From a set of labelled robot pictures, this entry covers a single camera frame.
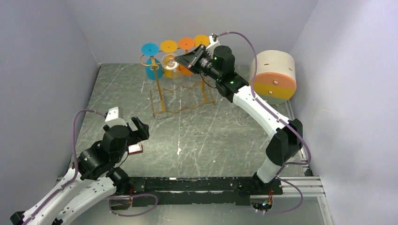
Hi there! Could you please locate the small red white box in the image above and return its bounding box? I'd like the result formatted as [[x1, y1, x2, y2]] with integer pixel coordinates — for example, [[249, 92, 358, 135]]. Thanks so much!
[[128, 143, 143, 155]]

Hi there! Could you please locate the blue wine glass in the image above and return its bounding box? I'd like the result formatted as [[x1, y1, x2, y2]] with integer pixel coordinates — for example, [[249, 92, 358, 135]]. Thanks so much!
[[141, 43, 163, 81]]

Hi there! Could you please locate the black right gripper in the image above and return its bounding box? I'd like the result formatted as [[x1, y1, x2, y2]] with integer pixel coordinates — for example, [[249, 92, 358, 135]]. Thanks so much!
[[174, 44, 222, 82]]

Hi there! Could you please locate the gold wire glass rack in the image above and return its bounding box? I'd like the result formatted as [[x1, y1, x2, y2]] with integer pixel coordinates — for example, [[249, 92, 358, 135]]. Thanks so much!
[[139, 55, 216, 117]]

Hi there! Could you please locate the round beige drawer cabinet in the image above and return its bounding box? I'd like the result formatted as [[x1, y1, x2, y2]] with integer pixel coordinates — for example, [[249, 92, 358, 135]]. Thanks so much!
[[249, 50, 297, 105]]

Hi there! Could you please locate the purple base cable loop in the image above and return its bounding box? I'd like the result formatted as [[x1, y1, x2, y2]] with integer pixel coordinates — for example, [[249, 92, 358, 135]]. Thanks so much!
[[108, 192, 159, 218]]

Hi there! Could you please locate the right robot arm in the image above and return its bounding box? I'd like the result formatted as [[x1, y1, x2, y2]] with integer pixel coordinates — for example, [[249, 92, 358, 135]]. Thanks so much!
[[175, 45, 303, 194]]

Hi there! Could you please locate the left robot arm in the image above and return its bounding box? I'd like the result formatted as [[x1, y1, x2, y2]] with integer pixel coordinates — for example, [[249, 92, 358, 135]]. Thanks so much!
[[10, 115, 149, 225]]

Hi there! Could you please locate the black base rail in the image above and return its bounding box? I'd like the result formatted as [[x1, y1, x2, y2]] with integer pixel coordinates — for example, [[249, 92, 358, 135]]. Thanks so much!
[[115, 177, 283, 206]]

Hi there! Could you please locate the yellow wine glass right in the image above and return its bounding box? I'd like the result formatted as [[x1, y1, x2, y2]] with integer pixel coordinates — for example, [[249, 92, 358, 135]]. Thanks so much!
[[193, 35, 210, 46]]

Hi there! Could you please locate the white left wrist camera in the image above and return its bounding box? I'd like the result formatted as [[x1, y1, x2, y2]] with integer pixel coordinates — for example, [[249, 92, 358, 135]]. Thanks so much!
[[105, 106, 127, 128]]

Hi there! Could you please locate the yellow wine glass left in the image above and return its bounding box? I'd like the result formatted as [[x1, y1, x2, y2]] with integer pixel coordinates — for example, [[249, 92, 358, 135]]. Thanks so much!
[[160, 40, 179, 79]]

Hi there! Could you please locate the clear wine glass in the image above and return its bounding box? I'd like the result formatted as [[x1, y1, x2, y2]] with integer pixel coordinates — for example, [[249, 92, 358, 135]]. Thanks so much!
[[161, 53, 183, 79], [236, 115, 249, 126]]

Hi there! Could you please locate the yellow wine glass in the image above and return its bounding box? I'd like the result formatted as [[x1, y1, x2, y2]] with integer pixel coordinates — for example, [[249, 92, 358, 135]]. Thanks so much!
[[160, 40, 179, 79], [193, 35, 210, 46]]

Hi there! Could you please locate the orange wine glass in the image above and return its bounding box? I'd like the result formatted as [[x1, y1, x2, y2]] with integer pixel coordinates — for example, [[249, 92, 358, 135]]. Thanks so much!
[[177, 37, 195, 76]]

